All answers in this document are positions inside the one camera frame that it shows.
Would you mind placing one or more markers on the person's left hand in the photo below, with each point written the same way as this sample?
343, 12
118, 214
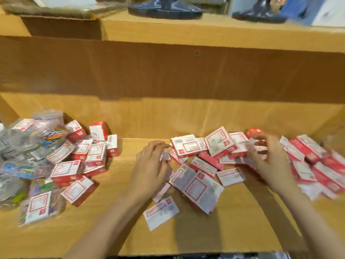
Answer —
147, 175

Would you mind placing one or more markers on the person's right hand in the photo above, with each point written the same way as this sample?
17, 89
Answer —
272, 165

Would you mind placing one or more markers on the person's left thumb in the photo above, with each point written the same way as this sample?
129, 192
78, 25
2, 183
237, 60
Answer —
167, 171

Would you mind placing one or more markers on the person's right thumb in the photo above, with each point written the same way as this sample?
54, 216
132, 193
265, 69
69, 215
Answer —
252, 156

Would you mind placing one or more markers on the small white paper packet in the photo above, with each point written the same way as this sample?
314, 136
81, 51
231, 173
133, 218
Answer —
165, 155
258, 148

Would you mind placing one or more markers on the person's left forearm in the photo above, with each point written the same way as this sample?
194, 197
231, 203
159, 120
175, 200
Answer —
107, 226

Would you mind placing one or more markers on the person's right forearm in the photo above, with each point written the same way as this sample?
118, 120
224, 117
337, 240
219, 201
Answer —
312, 223

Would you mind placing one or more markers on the pile of red white cartons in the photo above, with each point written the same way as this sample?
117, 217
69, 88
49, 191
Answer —
204, 169
80, 161

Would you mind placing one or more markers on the large brown cardboard box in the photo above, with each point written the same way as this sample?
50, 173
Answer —
172, 78

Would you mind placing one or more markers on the heap of clear clip containers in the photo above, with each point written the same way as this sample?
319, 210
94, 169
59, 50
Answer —
29, 159

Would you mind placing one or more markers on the dark blue plastic-wrapped item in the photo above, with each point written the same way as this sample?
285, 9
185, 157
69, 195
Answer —
260, 13
165, 9

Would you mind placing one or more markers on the blue bag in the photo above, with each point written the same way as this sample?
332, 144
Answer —
302, 9

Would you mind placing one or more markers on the brown cardboard sheet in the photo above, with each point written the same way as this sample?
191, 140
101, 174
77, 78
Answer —
54, 11

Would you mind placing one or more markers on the white flat box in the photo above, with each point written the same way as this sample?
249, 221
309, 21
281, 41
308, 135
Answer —
64, 1

